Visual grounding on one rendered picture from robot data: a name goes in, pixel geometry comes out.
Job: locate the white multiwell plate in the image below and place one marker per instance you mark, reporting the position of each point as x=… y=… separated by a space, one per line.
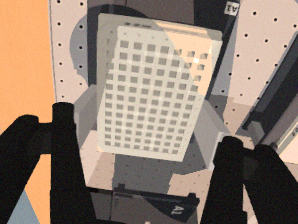
x=147 y=117

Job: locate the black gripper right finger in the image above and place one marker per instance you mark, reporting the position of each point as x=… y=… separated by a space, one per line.
x=275 y=201

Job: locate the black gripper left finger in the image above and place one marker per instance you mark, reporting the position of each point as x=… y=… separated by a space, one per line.
x=70 y=200

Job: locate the cream rectangular plate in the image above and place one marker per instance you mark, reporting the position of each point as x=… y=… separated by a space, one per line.
x=288 y=144

